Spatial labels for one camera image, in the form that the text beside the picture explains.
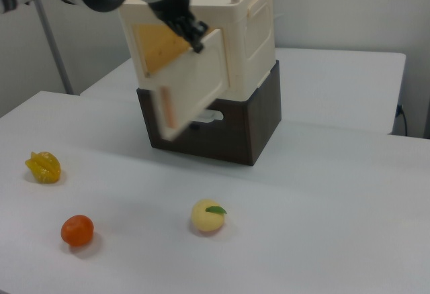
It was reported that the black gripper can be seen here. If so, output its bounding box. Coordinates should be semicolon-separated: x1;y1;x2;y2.
146;0;210;54

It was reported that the cream cabinet door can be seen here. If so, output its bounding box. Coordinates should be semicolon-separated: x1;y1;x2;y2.
151;26;232;141

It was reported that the cream plastic cabinet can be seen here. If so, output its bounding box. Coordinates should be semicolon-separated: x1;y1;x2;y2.
119;0;277;103

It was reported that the dark brown wooden drawer box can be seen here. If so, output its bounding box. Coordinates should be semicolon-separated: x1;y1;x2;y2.
135;58;283;167

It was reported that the grey metal pole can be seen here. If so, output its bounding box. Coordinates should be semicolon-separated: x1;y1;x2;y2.
35;0;75;96

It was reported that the pale yellow toy fruit with leaf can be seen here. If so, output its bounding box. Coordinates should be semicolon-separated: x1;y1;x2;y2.
190;199;228;234

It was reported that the yellow toy starfruit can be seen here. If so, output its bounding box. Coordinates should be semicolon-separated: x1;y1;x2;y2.
24;150;62;185

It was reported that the orange toy tangerine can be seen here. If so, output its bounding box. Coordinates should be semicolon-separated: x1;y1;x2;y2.
60;214;95;247

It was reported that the white drawer handle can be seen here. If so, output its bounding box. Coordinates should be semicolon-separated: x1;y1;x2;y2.
193;108;225;124

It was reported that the black power cable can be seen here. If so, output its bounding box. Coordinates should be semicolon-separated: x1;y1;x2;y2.
395;103;410;138

